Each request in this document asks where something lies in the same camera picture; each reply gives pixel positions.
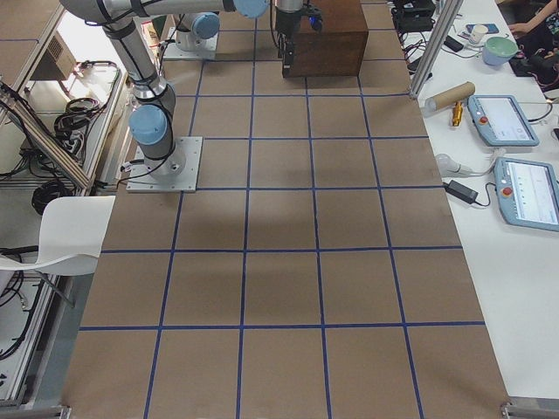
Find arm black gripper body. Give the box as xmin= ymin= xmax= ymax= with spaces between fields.
xmin=274 ymin=7 xmax=302 ymax=38

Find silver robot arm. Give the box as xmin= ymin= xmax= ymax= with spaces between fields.
xmin=61 ymin=1 xmax=322 ymax=180
xmin=173 ymin=12 xmax=220 ymax=52

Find dark brown wooden cabinet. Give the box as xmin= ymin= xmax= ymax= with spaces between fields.
xmin=282 ymin=1 xmax=369 ymax=78

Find cardboard tube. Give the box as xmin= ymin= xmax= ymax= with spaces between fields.
xmin=425 ymin=81 xmax=475 ymax=112

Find gold metal cylinder tool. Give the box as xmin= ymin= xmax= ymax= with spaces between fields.
xmin=451 ymin=101 xmax=464 ymax=127

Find white paper cup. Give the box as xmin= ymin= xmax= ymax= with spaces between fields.
xmin=468 ymin=24 xmax=488 ymax=45

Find white light bulb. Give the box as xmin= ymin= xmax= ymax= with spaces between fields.
xmin=435 ymin=154 xmax=473 ymax=177

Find green bowl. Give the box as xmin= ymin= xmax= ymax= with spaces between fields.
xmin=481 ymin=37 xmax=519 ymax=66

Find black power adapter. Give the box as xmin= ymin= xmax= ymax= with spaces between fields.
xmin=444 ymin=180 xmax=479 ymax=204

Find upper teach pendant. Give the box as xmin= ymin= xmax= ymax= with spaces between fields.
xmin=467 ymin=94 xmax=540 ymax=147

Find teach pendant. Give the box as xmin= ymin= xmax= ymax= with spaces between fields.
xmin=493 ymin=157 xmax=558 ymax=231
xmin=467 ymin=94 xmax=540 ymax=147

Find lower teach pendant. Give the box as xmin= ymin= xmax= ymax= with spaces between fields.
xmin=493 ymin=157 xmax=558 ymax=231

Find white chair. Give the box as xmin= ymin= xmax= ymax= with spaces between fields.
xmin=1 ymin=196 xmax=115 ymax=277

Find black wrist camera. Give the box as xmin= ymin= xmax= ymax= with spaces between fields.
xmin=304 ymin=3 xmax=323 ymax=32

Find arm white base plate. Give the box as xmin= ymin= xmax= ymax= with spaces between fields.
xmin=163 ymin=31 xmax=218 ymax=61
xmin=126 ymin=136 xmax=204 ymax=193

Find aluminium frame post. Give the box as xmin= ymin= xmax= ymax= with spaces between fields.
xmin=409 ymin=0 xmax=463 ymax=99

